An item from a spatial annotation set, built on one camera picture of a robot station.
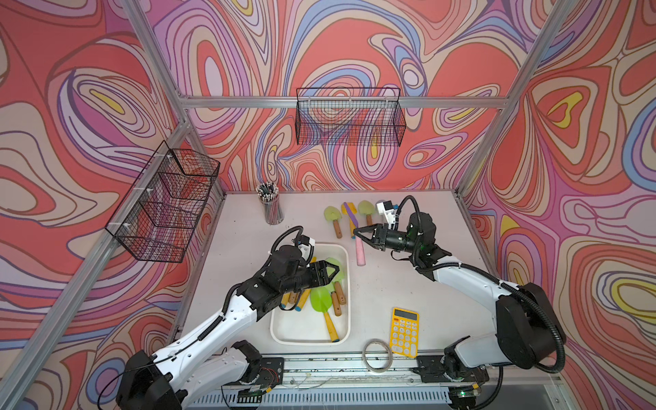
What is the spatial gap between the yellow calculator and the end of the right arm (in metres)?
0.28

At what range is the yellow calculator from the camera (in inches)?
30.7

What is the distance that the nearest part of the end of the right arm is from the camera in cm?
63
